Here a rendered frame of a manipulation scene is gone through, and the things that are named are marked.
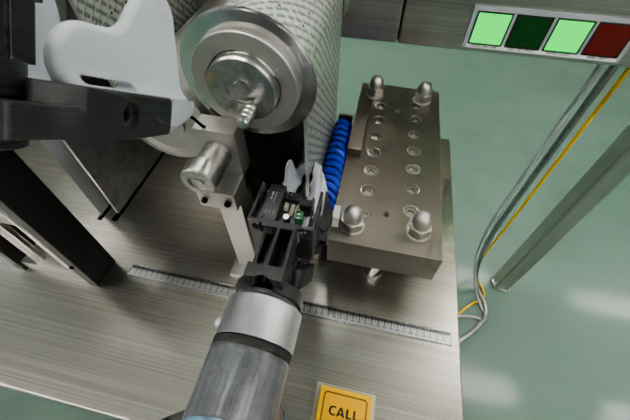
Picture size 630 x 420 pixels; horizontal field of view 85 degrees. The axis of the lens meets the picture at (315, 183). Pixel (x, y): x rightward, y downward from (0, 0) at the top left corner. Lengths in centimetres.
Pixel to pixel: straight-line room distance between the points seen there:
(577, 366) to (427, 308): 122
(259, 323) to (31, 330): 47
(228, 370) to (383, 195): 35
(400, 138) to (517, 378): 121
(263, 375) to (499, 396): 135
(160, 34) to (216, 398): 26
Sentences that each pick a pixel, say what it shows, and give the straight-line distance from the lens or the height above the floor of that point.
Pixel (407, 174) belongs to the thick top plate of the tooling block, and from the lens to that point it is 59.
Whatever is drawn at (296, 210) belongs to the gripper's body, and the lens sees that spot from 38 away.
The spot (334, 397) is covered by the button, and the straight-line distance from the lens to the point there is 54.
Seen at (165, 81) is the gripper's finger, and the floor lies 137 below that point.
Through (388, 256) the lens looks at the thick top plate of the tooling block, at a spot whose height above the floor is 102.
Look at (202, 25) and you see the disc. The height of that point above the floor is 130.
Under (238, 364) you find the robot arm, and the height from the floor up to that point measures 115.
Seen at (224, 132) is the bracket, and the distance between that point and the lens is 40.
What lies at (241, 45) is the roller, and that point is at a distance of 35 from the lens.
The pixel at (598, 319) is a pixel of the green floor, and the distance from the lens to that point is 194.
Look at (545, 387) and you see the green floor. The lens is 170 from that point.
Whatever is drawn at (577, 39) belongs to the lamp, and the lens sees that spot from 74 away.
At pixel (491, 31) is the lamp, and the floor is 118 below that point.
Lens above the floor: 146
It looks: 50 degrees down
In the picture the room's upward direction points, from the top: straight up
